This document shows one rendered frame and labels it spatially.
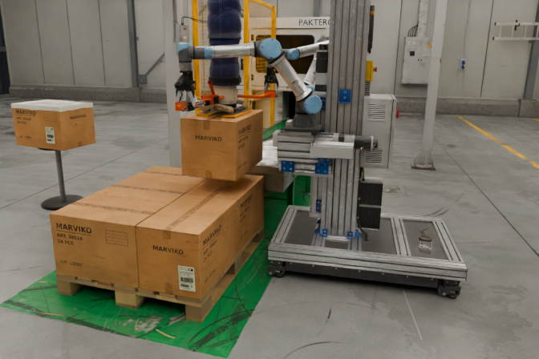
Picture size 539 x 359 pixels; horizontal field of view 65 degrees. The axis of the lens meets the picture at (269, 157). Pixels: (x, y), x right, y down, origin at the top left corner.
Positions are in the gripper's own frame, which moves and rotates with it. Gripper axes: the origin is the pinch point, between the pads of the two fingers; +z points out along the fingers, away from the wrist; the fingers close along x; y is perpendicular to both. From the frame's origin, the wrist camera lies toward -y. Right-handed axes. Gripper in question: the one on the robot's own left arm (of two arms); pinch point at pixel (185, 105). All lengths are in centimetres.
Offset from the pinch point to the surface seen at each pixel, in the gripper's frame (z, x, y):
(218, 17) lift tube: -52, -1, 49
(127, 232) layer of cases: 70, 25, -30
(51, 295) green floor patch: 119, 83, -34
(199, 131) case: 21.4, 6.7, 29.9
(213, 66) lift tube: -21, 4, 51
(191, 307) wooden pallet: 111, -13, -31
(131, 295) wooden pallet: 111, 26, -31
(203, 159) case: 41, 5, 30
